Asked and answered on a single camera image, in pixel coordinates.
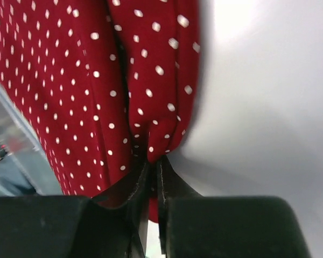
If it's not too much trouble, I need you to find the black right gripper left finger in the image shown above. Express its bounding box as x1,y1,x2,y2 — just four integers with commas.
0,164,150,257

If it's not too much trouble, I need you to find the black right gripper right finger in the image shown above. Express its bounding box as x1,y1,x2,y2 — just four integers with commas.
156,156,310,258

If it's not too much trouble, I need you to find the red polka dot skirt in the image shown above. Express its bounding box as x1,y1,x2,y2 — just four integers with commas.
0,0,202,224

